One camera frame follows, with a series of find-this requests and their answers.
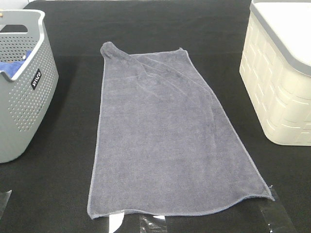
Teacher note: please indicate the clear tape strip centre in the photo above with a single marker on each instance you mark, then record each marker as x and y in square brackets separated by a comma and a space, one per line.
[152, 224]

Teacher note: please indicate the black table mat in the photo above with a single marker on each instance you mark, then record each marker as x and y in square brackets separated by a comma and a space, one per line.
[50, 180]

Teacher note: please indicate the grey perforated laundry basket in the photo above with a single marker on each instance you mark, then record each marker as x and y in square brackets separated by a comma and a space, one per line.
[25, 95]

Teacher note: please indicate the clear tape strip left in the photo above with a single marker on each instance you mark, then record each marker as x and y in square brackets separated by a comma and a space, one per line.
[4, 197]

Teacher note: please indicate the clear tape strip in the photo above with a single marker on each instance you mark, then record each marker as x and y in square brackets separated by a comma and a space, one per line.
[152, 224]
[275, 215]
[4, 197]

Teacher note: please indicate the grey microfibre towel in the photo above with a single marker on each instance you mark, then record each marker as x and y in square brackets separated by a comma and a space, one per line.
[165, 145]

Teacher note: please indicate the blue towel in basket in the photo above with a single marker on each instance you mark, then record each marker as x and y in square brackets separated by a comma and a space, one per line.
[10, 68]

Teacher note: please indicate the cream storage bin grey lid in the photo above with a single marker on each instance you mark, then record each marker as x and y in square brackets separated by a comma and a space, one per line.
[276, 69]

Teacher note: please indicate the clear tape strip right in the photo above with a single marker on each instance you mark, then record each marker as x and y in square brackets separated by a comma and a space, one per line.
[275, 215]

